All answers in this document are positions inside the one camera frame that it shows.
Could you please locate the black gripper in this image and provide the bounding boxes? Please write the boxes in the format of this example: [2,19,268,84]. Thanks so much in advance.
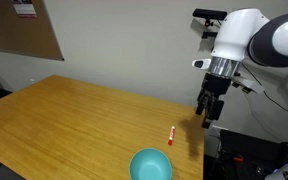
[196,73,231,129]

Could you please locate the red and white marker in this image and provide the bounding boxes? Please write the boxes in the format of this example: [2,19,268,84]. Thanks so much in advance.
[168,126,176,145]

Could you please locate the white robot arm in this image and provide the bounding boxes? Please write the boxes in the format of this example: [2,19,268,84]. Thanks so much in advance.
[192,8,288,129]

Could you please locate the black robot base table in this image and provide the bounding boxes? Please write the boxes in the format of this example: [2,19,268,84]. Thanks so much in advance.
[203,130,288,180]

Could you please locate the teal bowl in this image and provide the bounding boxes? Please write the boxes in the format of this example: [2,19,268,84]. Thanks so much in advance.
[129,148,172,180]

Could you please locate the orange black clamp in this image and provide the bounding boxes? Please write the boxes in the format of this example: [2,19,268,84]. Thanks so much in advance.
[233,156,244,163]

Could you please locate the paper on cork board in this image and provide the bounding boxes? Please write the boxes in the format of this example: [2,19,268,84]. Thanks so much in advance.
[12,0,37,18]

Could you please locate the brown cork board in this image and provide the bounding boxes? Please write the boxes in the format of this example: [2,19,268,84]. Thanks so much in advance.
[0,0,64,61]

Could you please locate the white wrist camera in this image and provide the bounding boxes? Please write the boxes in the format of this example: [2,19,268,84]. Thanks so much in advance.
[232,76,265,94]

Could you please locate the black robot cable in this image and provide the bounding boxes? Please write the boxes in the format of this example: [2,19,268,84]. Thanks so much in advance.
[241,62,288,120]

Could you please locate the black camera on stand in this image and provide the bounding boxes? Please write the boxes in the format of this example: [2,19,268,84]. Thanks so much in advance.
[190,8,227,39]

